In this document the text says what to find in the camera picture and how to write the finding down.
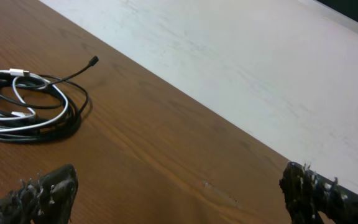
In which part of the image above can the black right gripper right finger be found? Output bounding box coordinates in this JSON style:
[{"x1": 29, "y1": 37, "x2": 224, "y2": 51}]
[{"x1": 279, "y1": 162, "x2": 358, "y2": 224}]

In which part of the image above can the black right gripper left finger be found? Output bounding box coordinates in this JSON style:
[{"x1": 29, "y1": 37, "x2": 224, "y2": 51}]
[{"x1": 0, "y1": 164, "x2": 78, "y2": 224}]

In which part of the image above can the black usb cable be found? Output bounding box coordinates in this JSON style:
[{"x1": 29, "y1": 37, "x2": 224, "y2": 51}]
[{"x1": 0, "y1": 55, "x2": 99, "y2": 144}]

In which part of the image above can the white usb cable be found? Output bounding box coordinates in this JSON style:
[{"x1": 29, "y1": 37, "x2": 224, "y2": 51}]
[{"x1": 0, "y1": 68, "x2": 70, "y2": 133}]

